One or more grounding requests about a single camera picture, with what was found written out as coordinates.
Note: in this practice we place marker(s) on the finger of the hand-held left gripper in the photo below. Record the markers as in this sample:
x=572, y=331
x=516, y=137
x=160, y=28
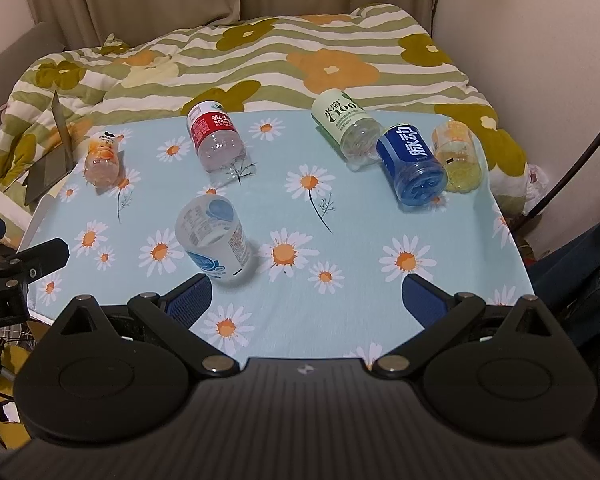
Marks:
x=45, y=255

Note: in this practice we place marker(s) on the green label plastic cup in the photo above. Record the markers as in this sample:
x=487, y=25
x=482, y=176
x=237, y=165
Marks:
x=337, y=112

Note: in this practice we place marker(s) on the white blue label plastic cup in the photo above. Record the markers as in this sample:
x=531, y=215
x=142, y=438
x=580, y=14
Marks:
x=210, y=240

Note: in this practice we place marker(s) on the red label plastic cup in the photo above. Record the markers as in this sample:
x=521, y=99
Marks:
x=212, y=127

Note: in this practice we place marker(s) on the black curved pole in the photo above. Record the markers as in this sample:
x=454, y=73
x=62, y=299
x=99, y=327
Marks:
x=575, y=170

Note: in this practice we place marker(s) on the white plastic bag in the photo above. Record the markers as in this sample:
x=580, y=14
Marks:
x=537, y=185

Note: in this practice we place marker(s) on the grey laptop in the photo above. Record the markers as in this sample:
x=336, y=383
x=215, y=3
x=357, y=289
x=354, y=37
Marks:
x=45, y=172

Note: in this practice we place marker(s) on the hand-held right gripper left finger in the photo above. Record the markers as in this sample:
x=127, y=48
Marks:
x=192, y=302

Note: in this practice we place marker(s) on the yellow plastic cup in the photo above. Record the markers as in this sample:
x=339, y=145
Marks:
x=457, y=160

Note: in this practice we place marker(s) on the dark chair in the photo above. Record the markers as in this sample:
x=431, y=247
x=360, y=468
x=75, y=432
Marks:
x=585, y=280

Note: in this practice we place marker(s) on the light blue daisy tablecloth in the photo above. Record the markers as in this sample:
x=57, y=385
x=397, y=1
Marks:
x=330, y=260

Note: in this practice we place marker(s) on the green striped floral blanket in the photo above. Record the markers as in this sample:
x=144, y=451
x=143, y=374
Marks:
x=280, y=50

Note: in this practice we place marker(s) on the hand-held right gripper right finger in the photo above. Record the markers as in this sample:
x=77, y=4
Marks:
x=422, y=302

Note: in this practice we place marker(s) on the orange cartoon plastic cup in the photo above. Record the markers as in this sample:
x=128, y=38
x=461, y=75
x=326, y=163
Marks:
x=102, y=157

